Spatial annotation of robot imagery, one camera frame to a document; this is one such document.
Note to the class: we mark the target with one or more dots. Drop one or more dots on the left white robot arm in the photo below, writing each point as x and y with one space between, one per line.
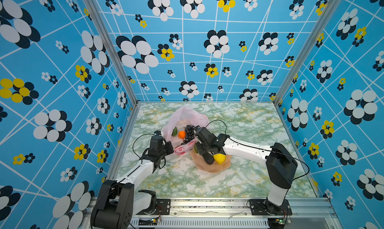
117 202

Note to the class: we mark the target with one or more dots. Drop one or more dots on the aluminium front rail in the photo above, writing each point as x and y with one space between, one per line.
239 213

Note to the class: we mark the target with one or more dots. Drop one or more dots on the pink wavy plate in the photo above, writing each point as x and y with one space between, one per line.
207 163

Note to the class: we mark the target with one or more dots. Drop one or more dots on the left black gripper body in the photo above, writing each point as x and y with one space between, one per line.
166 150

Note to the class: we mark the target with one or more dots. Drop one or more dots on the green kiwi fruit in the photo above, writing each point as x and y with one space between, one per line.
196 149

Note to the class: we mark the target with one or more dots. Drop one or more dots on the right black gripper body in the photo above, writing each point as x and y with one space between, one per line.
203 149

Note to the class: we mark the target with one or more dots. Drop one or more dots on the corner aluminium post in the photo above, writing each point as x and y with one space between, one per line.
306 49
107 41

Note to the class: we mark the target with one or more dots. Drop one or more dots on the left corner aluminium post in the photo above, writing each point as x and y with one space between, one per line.
107 41

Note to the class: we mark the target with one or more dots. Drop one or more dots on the orange tangerine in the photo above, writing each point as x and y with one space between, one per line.
181 134

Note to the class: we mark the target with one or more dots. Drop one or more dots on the black grape bunch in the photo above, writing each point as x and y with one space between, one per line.
189 131

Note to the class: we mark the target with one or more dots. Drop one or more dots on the pink plastic bag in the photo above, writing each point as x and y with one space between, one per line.
182 117

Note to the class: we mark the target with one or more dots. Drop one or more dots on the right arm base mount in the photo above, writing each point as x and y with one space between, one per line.
262 207

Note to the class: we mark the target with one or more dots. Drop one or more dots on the right corner aluminium post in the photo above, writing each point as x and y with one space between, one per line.
306 49

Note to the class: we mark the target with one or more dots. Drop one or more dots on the light green lime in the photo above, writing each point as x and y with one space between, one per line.
174 132

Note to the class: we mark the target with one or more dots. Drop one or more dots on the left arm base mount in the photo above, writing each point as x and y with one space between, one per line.
160 207

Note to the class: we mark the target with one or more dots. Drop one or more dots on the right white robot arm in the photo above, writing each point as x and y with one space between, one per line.
281 166

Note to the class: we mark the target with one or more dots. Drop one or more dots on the yellow lemon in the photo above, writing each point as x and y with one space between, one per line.
220 158

